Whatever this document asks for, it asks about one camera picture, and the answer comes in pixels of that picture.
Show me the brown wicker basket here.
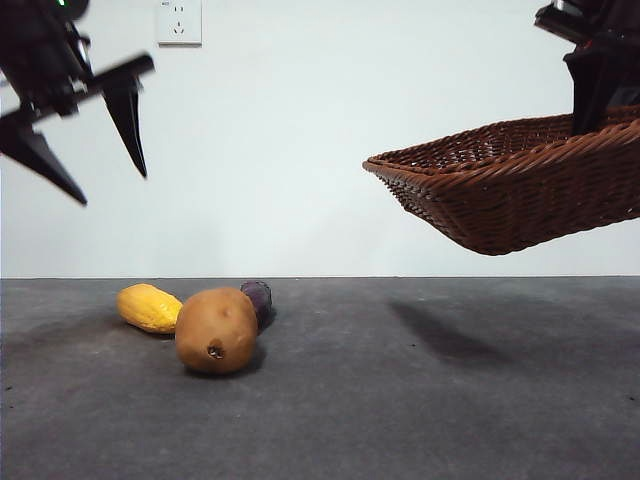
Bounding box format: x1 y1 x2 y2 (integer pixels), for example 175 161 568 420
362 104 640 257

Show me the yellow vegetable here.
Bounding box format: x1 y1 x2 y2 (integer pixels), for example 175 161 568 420
116 283 185 335

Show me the brown potato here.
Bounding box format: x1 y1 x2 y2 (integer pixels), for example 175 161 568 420
174 286 260 377

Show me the purple eggplant with green stem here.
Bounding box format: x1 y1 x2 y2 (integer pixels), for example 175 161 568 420
239 279 275 331

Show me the white wall socket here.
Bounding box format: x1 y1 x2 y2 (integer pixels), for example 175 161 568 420
158 0 204 49

